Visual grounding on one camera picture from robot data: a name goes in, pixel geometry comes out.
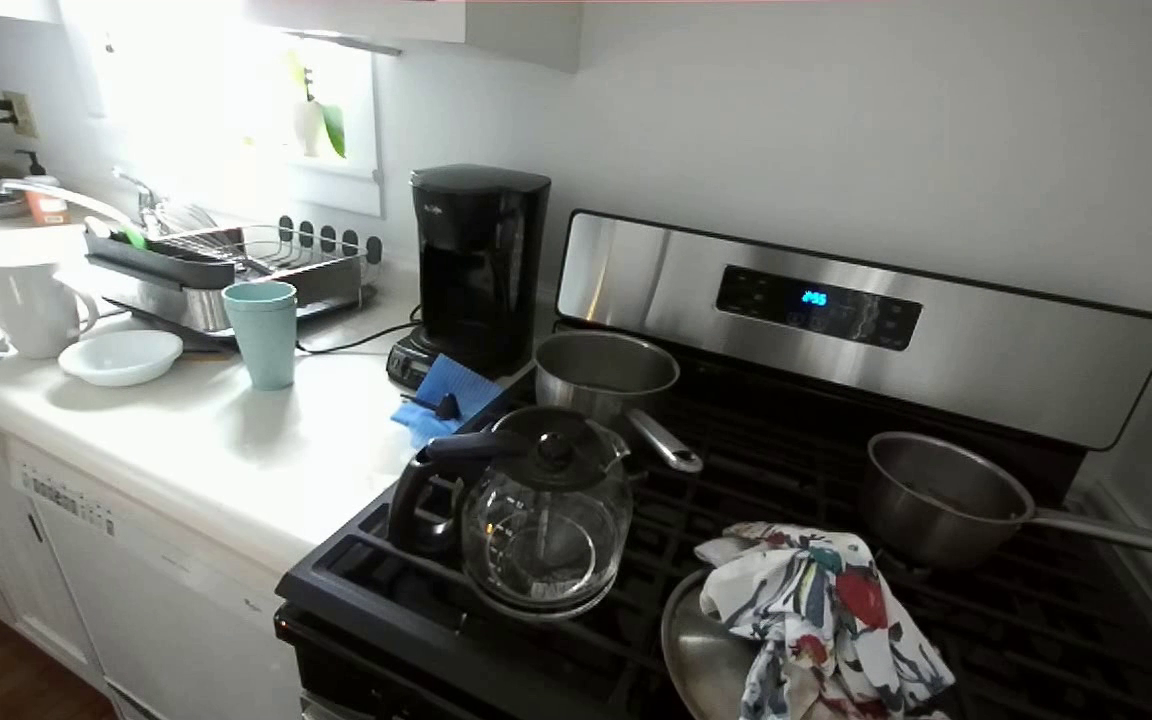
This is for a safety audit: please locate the white bowl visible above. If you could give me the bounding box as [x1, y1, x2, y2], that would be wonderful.
[57, 322, 189, 390]

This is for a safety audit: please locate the teal plastic cup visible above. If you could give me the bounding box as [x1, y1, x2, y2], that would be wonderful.
[216, 276, 306, 394]

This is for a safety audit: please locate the chrome faucet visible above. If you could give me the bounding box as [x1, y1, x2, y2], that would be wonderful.
[114, 167, 167, 240]

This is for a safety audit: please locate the white wall cabinet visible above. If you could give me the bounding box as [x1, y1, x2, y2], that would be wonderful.
[247, 0, 590, 75]

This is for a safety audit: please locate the floral kitchen towel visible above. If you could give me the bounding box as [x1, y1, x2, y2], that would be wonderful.
[690, 521, 966, 720]

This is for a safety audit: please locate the small black round device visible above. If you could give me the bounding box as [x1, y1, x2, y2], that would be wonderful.
[383, 327, 455, 398]

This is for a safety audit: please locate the white dishwasher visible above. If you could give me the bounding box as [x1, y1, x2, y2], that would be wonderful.
[0, 435, 311, 720]

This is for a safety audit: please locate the blue cloth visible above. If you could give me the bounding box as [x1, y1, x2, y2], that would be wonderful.
[387, 352, 512, 446]

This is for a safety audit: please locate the steel saucepan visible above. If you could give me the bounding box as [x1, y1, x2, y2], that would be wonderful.
[859, 426, 1152, 577]
[527, 327, 709, 481]

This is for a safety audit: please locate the stainless steel stove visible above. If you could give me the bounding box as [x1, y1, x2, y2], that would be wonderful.
[273, 207, 1152, 720]

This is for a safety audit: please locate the panel with oval holes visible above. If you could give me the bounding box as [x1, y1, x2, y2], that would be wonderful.
[273, 207, 387, 267]

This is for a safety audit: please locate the black coffee maker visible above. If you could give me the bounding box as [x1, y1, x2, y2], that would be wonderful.
[410, 162, 555, 384]

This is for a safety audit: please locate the black power cord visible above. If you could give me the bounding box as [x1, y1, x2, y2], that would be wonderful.
[291, 306, 426, 358]

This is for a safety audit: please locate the glass coffee carafe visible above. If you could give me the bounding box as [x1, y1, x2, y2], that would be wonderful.
[383, 405, 636, 629]

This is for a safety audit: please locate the frying pan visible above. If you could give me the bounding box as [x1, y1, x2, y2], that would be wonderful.
[656, 569, 771, 720]

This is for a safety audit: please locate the white window frame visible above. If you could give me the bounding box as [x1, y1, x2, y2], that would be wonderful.
[60, 0, 387, 221]

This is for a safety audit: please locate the white wall outlet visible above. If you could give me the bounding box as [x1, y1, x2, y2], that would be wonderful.
[0, 88, 44, 144]

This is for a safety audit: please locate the white mug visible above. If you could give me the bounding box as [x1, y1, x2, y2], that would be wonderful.
[0, 254, 103, 364]

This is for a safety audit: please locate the metal dish rack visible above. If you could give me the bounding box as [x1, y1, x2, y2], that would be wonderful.
[78, 215, 382, 342]

